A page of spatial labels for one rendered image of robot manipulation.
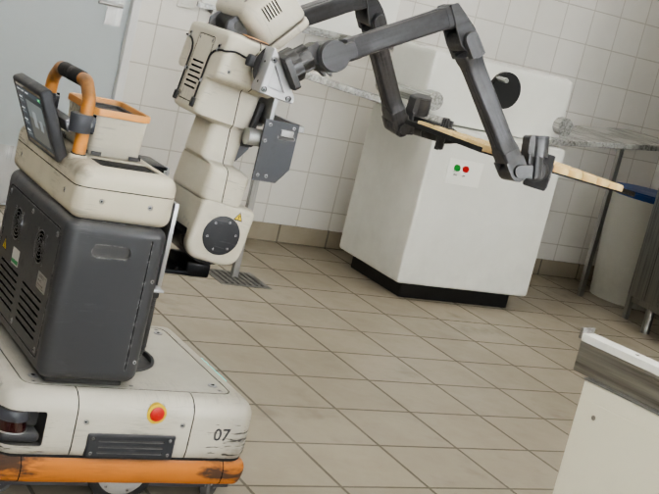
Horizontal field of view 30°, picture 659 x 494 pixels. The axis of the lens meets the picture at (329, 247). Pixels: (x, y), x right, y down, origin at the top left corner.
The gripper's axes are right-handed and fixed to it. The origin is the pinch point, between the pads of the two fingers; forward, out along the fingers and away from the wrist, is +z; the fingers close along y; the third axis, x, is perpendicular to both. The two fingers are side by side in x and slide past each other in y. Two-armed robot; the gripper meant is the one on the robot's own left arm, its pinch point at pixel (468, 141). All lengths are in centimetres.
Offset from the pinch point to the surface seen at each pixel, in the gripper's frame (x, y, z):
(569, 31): -347, -63, -13
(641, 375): 198, 17, 63
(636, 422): 199, 24, 65
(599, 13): -359, -78, 0
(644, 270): -277, 49, 68
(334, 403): -16, 98, -19
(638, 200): -341, 18, 54
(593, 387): 194, 22, 57
